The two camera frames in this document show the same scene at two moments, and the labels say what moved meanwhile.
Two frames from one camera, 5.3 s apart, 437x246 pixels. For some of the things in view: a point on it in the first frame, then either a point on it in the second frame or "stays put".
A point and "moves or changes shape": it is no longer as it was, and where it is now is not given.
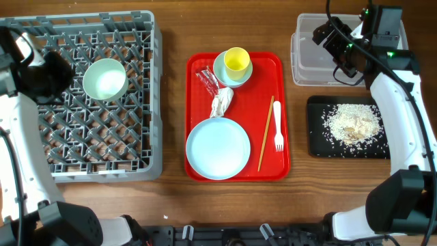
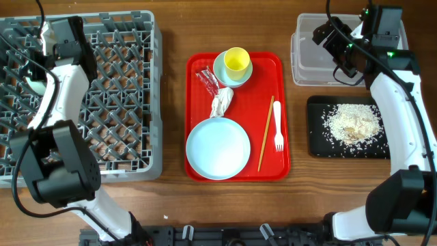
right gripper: [332, 45] stays put
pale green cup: [106, 79] moves or changes shape
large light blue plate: [218, 148] stays put
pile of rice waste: [353, 124] stays put
